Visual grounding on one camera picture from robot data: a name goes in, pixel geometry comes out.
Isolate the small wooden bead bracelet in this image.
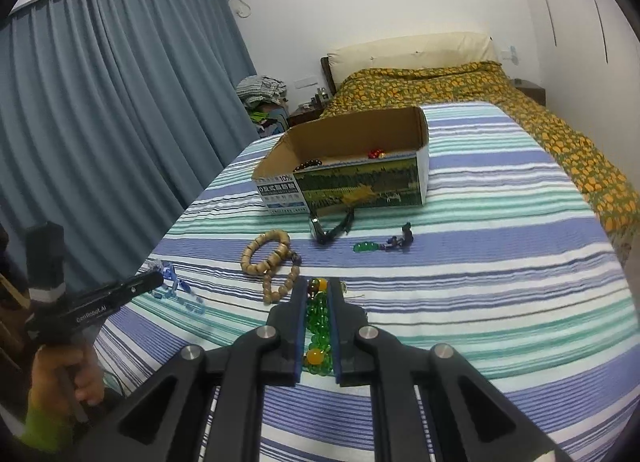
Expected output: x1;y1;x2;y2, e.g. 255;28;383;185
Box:
262;254;302;305

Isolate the dark wooden nightstand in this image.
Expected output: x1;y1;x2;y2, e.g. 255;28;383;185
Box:
515;79;547;107
287;102;336;127

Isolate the white wardrobe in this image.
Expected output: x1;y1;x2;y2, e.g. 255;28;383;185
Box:
515;0;640;153

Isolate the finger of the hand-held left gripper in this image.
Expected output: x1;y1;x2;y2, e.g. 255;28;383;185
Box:
112;272;166;301

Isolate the blue curtain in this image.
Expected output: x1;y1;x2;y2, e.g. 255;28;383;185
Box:
0;0;261;337

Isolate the dark wooden bed frame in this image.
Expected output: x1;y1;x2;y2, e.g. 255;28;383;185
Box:
320;56;342;98

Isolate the green and purple pendant string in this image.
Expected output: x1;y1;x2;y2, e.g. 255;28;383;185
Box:
353;223;415;255

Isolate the blue crystal bracelet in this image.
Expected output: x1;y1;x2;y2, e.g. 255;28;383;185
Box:
145;262;207;315

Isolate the pile of clothes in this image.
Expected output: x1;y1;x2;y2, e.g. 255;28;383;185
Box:
236;74;288;105

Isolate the person's left hand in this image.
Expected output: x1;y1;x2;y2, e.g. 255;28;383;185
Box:
30;339;107;410

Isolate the printed cardboard box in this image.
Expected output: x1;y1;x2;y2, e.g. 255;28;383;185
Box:
252;106;430;217

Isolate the bed with orange floral cover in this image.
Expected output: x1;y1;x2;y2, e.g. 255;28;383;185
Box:
320;62;640;263

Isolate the person's left forearm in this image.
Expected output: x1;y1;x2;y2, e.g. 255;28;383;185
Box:
17;392;76;454

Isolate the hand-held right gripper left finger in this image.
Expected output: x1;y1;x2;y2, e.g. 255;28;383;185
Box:
85;277;309;462

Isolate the green crystal bead bracelet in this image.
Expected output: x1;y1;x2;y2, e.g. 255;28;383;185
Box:
304;278;335;377

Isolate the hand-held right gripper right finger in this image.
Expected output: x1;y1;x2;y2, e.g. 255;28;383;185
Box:
327;278;571;462

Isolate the cream padded headboard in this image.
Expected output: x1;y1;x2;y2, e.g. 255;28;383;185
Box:
327;32;501;85

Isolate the large wooden bead bracelet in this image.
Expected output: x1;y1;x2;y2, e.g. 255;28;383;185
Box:
241;230;292;277

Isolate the black bracelet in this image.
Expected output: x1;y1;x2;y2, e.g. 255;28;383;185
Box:
309;207;356;245

